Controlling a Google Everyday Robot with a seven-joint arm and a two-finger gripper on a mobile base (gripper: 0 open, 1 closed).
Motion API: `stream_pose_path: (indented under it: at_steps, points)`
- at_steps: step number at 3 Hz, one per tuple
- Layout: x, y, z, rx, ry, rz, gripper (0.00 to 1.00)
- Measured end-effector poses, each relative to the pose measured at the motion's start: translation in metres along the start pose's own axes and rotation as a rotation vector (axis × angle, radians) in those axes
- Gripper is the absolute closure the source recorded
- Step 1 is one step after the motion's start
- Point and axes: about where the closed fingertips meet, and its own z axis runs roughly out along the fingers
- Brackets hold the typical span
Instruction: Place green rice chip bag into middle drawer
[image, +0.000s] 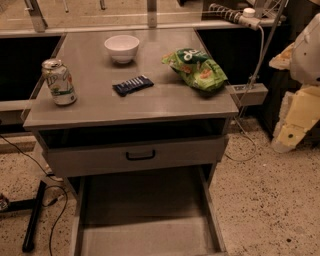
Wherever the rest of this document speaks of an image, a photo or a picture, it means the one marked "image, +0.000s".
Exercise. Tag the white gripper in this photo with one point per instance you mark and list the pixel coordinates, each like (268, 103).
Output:
(307, 56)

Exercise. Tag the green rice chip bag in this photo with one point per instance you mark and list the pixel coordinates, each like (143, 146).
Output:
(196, 68)

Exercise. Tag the grey drawer cabinet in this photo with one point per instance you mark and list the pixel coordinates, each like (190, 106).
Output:
(168, 110)

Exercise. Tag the open lower grey drawer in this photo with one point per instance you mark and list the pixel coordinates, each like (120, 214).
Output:
(161, 212)

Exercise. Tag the grey power box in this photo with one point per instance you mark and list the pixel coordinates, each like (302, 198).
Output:
(244, 97)

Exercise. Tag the dark blue snack bar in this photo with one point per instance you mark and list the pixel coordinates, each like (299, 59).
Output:
(132, 85)

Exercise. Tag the white ceramic bowl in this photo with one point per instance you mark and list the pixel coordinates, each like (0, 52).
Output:
(122, 48)

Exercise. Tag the green white soda can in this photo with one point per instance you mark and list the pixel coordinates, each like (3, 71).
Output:
(59, 82)

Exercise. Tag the black floor stand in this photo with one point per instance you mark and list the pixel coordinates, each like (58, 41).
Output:
(34, 205)

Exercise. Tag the upper grey drawer with handle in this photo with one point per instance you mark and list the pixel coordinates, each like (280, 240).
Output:
(125, 157)

